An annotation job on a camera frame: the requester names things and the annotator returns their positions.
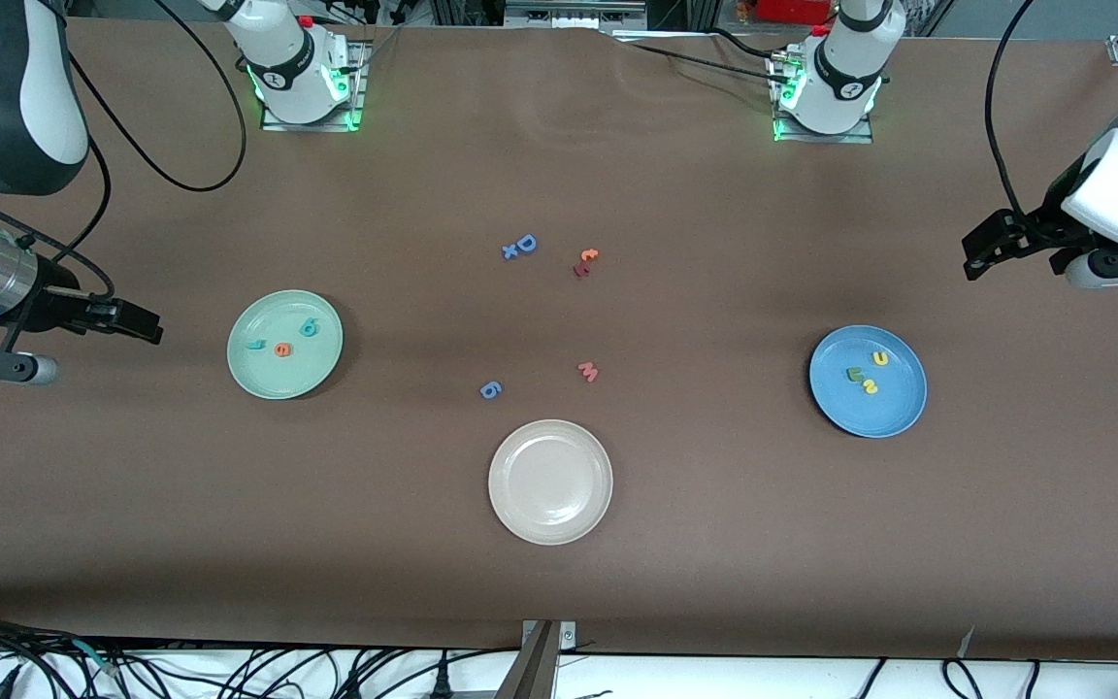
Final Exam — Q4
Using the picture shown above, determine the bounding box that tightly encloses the teal tipped floor cable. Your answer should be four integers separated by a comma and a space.
69, 638, 123, 678

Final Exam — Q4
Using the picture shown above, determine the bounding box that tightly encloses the grey metal table bracket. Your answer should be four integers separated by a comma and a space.
496, 619, 579, 699

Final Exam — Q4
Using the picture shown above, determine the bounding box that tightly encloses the beige plate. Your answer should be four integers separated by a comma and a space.
487, 418, 614, 547

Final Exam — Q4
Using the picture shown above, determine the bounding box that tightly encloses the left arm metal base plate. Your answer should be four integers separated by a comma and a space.
770, 53, 876, 146

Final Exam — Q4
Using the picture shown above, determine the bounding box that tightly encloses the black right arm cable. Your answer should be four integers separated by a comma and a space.
0, 0, 247, 297

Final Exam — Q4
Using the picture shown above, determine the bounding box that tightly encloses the blue plate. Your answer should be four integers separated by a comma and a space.
808, 324, 929, 440

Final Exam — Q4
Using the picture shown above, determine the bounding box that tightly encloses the mint green plate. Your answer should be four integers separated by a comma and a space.
226, 289, 345, 401

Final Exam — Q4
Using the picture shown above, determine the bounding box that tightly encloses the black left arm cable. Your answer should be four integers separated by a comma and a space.
984, 0, 1040, 229

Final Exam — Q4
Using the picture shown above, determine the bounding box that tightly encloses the black table cable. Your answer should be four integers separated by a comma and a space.
617, 37, 785, 79
703, 27, 785, 61

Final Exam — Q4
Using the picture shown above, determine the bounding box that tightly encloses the red box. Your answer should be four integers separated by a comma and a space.
739, 0, 837, 26

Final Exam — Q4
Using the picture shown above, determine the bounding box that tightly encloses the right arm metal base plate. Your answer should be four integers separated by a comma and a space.
260, 39, 368, 133

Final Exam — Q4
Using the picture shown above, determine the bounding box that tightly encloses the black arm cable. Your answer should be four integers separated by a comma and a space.
984, 0, 1040, 229
0, 0, 247, 297

